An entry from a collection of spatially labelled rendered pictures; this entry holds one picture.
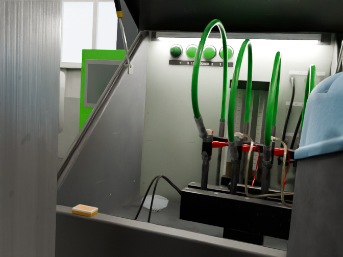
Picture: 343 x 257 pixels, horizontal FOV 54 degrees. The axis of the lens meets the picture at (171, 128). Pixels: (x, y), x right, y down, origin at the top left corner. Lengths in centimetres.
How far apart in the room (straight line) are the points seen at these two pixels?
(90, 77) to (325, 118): 380
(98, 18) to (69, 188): 479
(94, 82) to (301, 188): 376
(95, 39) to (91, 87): 168
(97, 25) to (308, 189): 540
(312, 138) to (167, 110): 108
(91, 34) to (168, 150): 446
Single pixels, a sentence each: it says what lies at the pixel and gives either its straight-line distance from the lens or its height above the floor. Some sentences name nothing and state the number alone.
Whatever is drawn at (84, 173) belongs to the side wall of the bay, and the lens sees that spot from 97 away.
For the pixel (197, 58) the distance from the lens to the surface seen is 75.
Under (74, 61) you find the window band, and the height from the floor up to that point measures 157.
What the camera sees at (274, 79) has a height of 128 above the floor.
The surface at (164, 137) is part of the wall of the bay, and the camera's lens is 126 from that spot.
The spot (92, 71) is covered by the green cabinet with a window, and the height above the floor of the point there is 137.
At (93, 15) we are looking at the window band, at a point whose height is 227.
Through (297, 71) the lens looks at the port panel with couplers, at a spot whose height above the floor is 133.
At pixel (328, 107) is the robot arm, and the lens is 17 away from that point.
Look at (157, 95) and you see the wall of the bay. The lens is 126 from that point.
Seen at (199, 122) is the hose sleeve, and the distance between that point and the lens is 80.
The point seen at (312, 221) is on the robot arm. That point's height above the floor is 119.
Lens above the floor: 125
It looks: 7 degrees down
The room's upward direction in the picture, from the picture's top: 4 degrees clockwise
